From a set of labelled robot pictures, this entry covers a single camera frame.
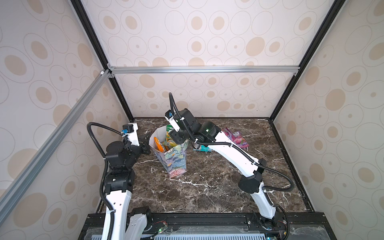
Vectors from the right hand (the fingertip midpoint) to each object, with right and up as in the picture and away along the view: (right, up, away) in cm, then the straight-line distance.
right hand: (175, 130), depth 73 cm
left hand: (-9, -1, -8) cm, 12 cm away
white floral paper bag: (-1, -16, +7) cm, 18 cm away
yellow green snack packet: (-5, -8, +12) cm, 15 cm away
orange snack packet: (-9, -8, +4) cm, 13 cm away
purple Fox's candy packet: (+33, -2, +30) cm, 45 cm away
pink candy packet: (+41, -7, +29) cm, 51 cm away
